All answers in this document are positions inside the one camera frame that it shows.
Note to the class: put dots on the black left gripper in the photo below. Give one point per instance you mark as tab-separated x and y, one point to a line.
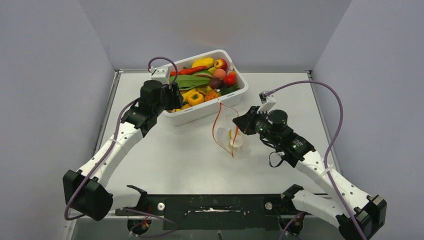
175	98

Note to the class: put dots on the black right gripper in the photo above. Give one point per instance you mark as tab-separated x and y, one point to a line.
246	121

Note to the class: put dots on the green leaf vegetable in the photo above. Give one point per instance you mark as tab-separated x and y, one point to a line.
187	82

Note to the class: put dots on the clear zip top bag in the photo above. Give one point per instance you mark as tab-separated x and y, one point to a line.
227	135

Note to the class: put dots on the white garlic bulb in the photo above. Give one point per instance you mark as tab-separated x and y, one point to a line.
238	141

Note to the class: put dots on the red tomato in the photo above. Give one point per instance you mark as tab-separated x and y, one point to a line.
230	79

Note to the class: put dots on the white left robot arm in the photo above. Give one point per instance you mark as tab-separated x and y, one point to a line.
85	189

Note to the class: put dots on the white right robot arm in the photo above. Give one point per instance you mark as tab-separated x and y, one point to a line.
356	214

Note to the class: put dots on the orange fried food piece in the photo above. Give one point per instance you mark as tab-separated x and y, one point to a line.
214	94

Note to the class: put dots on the yellow bell pepper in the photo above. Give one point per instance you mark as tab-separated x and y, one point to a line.
195	98

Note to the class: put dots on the red chili pepper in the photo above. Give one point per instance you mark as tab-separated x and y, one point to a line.
188	71

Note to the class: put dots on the white plastic bin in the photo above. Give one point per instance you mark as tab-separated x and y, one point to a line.
230	95

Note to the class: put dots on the dark purple passionfruit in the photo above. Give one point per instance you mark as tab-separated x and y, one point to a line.
215	83

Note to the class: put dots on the yellow mango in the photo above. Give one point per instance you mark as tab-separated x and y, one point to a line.
207	62

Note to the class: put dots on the pink peach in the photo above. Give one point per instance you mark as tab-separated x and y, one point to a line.
219	74

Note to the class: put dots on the red apple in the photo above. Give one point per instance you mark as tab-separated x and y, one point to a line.
220	64

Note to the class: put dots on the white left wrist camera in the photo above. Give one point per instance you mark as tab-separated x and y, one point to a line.
161	74

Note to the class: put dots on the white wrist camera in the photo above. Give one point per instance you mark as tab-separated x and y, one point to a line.
161	74
267	102

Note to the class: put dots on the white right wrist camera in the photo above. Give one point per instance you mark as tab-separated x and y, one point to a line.
267	102

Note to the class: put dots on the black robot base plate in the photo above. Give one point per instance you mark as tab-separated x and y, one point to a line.
218	211

